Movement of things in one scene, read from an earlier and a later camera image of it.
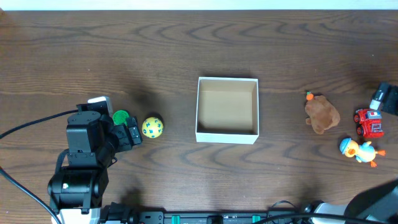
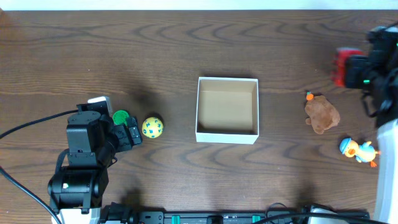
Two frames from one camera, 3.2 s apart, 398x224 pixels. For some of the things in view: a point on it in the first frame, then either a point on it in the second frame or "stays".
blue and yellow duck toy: x=365 y=152 stays
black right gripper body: x=389 y=98 → x=352 y=71
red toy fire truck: x=369 y=123 → x=338 y=70
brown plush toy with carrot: x=321 y=114 stays
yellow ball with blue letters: x=152 y=127 stays
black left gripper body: x=127 y=135 stays
